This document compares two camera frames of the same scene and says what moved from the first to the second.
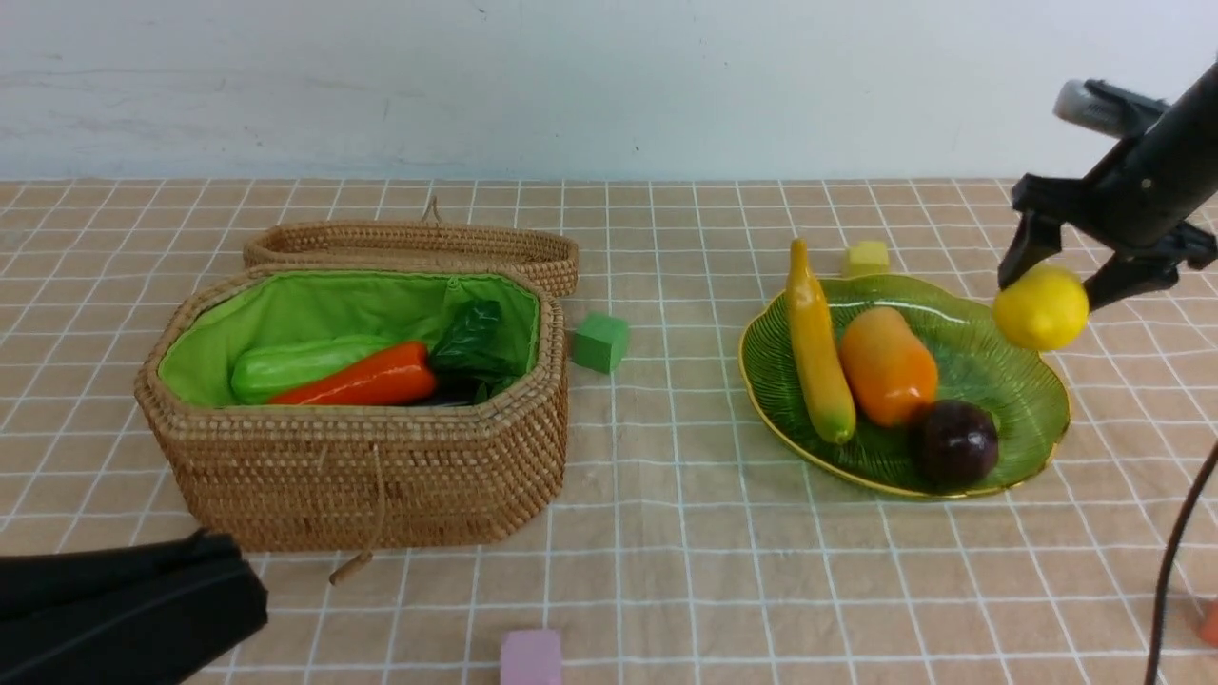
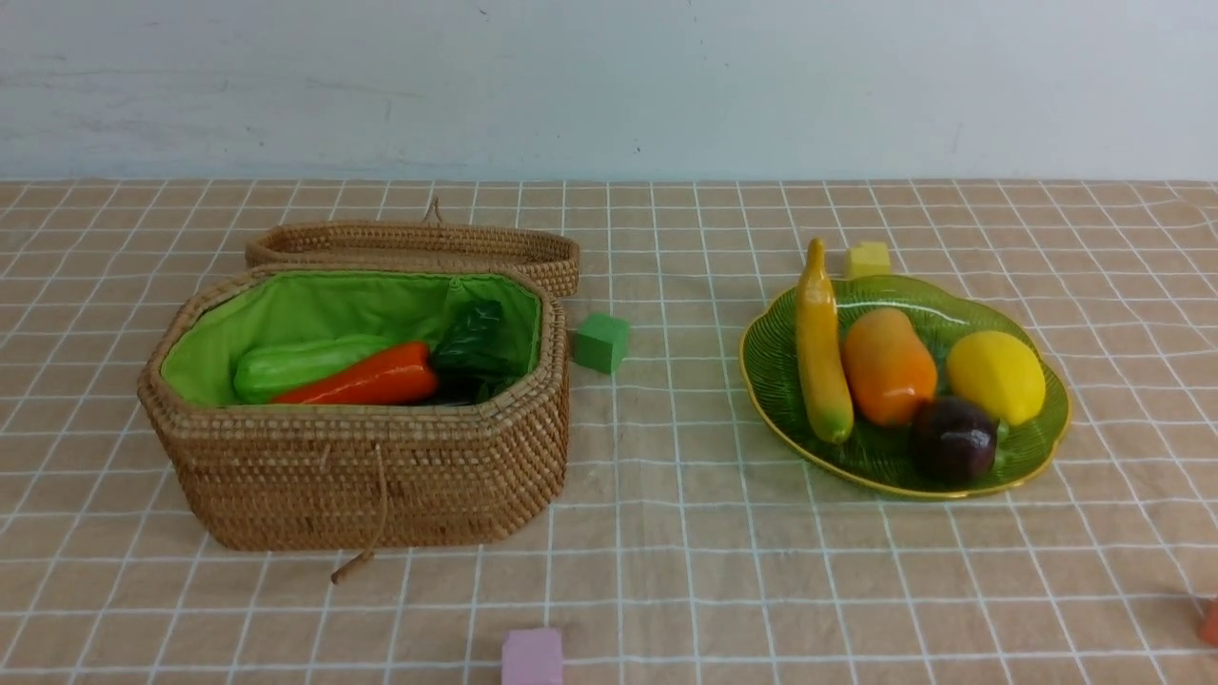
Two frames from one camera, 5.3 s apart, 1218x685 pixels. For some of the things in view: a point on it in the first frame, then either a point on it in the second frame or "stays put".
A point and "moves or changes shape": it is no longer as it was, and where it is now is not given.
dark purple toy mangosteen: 951,445 stays put
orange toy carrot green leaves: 467,363 stays put
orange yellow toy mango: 889,369 stays put
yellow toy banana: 818,361 moves or changes shape
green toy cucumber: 262,375 stays put
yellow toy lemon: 1044,307 to 998,372
